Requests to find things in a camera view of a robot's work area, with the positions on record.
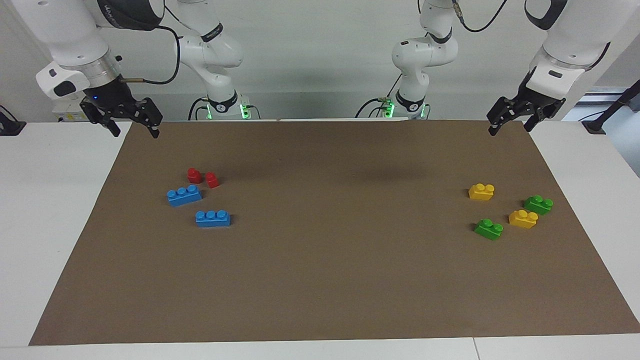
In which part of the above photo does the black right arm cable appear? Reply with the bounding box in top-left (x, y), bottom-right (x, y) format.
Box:
top-left (120, 5), bottom-right (182, 86)

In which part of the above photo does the black base cable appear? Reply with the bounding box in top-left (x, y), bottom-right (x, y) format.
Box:
top-left (188, 97), bottom-right (211, 121)
top-left (355, 74), bottom-right (402, 119)

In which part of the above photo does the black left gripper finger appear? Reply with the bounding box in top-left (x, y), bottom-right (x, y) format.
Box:
top-left (487, 96), bottom-right (523, 137)
top-left (523, 107), bottom-right (553, 133)

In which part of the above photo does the black table clamp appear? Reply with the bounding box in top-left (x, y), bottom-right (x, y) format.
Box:
top-left (0, 105), bottom-right (27, 137)

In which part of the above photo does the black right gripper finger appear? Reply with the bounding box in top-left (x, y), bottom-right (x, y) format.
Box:
top-left (100, 116), bottom-right (122, 138)
top-left (135, 98), bottom-right (164, 140)

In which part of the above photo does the yellow two-stud brick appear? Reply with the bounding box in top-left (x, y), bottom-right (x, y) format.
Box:
top-left (508, 209), bottom-right (539, 230)
top-left (468, 183), bottom-right (496, 202)

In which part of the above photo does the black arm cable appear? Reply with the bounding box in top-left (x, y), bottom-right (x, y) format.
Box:
top-left (452, 0), bottom-right (510, 33)
top-left (120, 5), bottom-right (182, 86)

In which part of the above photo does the black stand with pole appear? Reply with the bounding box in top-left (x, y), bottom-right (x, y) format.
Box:
top-left (581, 79), bottom-right (640, 135)

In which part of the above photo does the green two-stud brick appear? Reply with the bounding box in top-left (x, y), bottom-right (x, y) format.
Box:
top-left (523, 194), bottom-right (555, 216)
top-left (473, 218), bottom-right (504, 241)

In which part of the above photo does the blue three-stud brick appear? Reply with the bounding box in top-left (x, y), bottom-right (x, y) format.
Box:
top-left (166, 184), bottom-right (203, 207)
top-left (194, 209), bottom-right (232, 229)

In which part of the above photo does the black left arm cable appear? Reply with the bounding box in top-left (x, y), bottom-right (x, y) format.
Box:
top-left (452, 0), bottom-right (510, 33)

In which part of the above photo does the white power strip box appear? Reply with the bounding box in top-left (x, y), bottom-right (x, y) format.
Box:
top-left (52, 96), bottom-right (108, 123)

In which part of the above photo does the black right base cable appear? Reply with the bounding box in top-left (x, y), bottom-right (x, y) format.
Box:
top-left (188, 97), bottom-right (211, 121)

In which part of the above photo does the brown table mat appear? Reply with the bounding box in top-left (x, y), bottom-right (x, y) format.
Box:
top-left (29, 119), bottom-right (640, 346)

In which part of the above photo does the black left base cable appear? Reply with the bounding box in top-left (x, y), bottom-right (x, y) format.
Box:
top-left (355, 74), bottom-right (402, 119)

